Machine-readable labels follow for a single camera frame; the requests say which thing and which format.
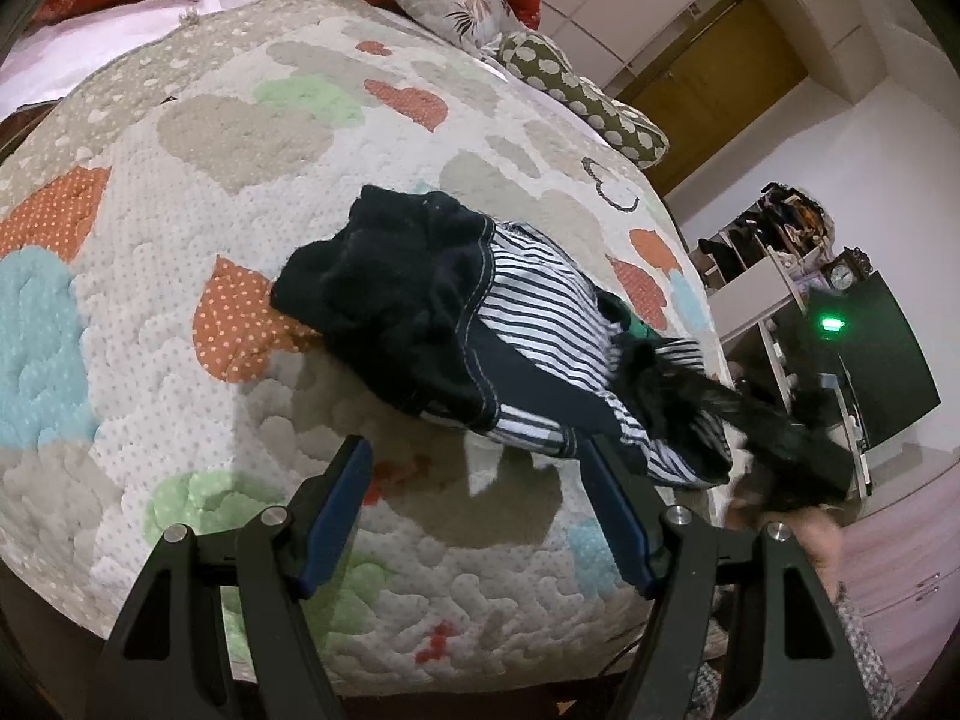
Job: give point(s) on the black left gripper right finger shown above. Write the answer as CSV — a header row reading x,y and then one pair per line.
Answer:
x,y
786,656

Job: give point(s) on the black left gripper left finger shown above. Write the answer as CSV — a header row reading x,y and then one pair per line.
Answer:
x,y
213,626

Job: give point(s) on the black pants with frog print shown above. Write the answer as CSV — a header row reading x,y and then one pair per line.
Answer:
x,y
448,314

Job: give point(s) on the person's right hand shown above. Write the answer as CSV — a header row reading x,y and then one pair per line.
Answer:
x,y
787,532

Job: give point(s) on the black television screen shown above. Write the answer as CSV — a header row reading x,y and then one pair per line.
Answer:
x,y
862,337

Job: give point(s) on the white shelf unit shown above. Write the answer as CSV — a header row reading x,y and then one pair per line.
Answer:
x,y
758,269

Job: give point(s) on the small desk clock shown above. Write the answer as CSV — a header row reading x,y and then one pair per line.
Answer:
x,y
849,267

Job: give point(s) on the heart pattern quilted bedspread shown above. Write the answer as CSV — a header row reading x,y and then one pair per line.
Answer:
x,y
147,381

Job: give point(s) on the olive cloud pattern bolster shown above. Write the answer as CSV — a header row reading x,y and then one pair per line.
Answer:
x,y
537,61

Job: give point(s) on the wooden door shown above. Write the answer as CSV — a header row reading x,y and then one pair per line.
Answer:
x,y
711,83

